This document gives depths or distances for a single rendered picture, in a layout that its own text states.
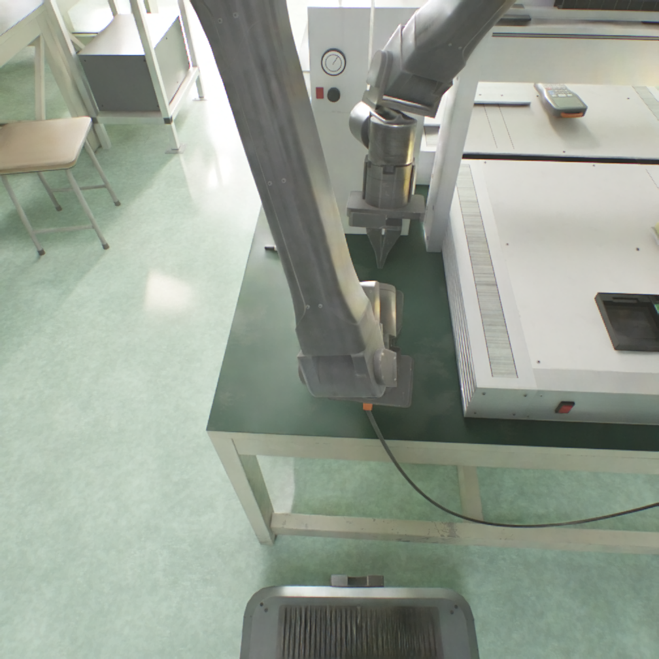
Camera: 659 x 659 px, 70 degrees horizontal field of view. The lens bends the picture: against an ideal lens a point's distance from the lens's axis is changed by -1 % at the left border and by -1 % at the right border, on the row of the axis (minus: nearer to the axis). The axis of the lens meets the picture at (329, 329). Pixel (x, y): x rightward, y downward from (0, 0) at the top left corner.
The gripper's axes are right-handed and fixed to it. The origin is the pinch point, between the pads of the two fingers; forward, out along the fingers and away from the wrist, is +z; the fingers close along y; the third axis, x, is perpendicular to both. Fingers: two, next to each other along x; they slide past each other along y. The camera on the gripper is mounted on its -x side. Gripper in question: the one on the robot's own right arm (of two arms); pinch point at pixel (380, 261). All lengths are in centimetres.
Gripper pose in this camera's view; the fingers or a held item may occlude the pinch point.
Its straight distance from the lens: 70.2
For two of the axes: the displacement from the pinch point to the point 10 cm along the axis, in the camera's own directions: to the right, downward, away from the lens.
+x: -1.3, 5.8, -8.0
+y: -9.9, -0.9, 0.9
